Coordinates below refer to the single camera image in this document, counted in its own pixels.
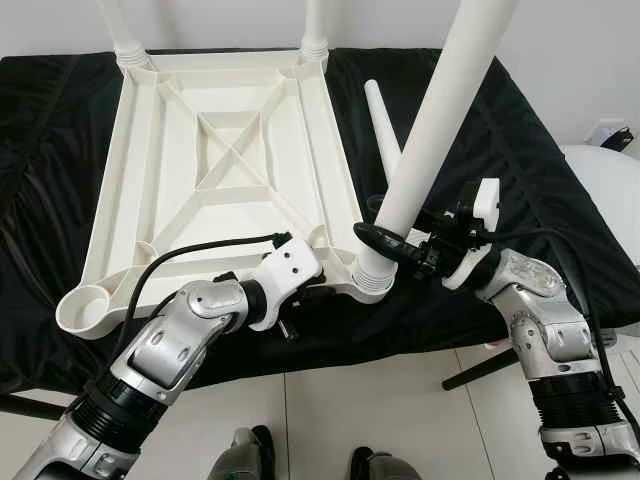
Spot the white plastic children table top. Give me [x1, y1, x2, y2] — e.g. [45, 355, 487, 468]
[55, 48, 396, 341]

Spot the black cloth table cover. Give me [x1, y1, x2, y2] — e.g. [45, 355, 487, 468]
[0, 45, 640, 396]

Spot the grey robot left foot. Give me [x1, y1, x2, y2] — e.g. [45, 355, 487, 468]
[205, 425, 276, 480]

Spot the grey robot foot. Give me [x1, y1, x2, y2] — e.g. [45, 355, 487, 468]
[205, 425, 276, 480]
[348, 448, 421, 480]

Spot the grey robot right foot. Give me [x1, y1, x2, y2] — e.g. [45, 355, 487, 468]
[348, 448, 421, 480]

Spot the white dome appliance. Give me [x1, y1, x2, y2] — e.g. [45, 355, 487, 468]
[560, 145, 640, 351]

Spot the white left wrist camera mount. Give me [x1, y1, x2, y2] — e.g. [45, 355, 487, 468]
[240, 235, 323, 331]

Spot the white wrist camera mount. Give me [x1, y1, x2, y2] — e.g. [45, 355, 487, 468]
[440, 178, 501, 291]
[240, 235, 323, 331]

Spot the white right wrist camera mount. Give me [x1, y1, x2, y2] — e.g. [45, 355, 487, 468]
[440, 178, 501, 291]

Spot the wall socket with black plug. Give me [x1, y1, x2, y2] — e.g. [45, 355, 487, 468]
[590, 120, 636, 151]

